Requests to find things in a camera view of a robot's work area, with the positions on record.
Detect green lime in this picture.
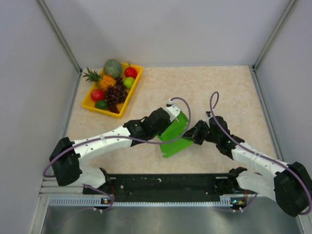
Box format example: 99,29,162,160
95,100,108,110

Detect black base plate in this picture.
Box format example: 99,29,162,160
82,173,256,202

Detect white slotted cable duct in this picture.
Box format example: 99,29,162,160
49,196,246,208

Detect pineapple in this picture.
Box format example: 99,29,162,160
83,68,116,91

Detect green melon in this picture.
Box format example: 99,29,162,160
103,59,122,78

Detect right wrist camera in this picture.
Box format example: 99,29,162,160
206,111,213,120

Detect aluminium frame rail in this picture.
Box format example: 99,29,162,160
39,176,305,197

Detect yellow plastic tray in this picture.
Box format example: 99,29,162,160
82,59,143,117

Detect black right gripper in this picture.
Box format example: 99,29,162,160
180,120,219,145

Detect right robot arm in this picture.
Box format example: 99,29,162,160
183,116,312,217

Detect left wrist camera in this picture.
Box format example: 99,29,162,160
165,99,181,122

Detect green paper box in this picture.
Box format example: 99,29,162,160
157,112,193,158

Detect purple grape bunch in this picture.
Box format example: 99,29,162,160
105,77,128,114

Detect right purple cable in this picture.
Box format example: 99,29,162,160
210,91,310,215

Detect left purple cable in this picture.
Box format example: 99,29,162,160
42,97,192,214

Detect red apple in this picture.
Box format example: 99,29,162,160
124,67,137,79

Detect green apple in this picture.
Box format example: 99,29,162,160
123,77,135,90

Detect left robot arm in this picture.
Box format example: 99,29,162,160
49,105,181,194

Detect red pomegranate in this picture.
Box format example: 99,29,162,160
90,89,105,102

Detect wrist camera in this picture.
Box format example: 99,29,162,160
206,111,213,120
165,99,181,122

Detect purple cable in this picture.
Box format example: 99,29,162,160
42,97,192,214
210,91,310,215

